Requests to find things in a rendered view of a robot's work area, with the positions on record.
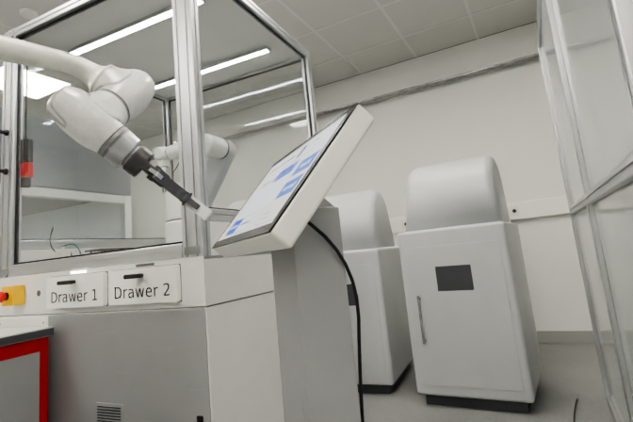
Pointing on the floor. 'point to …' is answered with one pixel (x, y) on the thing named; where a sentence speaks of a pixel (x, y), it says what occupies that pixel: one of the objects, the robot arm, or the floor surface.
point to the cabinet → (164, 363)
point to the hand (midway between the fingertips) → (198, 207)
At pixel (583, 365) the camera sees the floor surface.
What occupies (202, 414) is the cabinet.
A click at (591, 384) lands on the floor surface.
